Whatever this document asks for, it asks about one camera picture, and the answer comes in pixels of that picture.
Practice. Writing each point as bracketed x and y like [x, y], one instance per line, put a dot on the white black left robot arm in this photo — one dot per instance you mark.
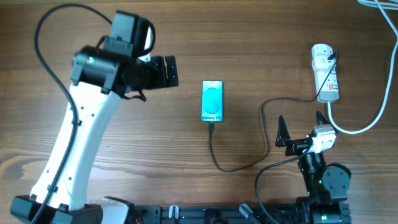
[120, 67]

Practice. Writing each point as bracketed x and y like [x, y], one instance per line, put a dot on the white USB charger plug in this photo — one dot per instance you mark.
[322, 62]

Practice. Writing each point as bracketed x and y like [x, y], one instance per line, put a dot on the white power strip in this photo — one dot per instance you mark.
[326, 82]

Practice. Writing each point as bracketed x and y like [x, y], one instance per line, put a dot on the blue Galaxy smartphone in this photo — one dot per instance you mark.
[212, 101]

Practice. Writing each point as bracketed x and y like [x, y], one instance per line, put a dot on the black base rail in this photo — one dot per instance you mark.
[217, 214]

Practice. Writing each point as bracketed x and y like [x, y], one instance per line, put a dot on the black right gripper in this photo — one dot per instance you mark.
[283, 139]

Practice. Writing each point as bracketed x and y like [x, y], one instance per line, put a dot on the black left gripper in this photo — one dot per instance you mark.
[158, 78]

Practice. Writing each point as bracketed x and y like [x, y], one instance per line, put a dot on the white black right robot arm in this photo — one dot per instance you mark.
[326, 184]

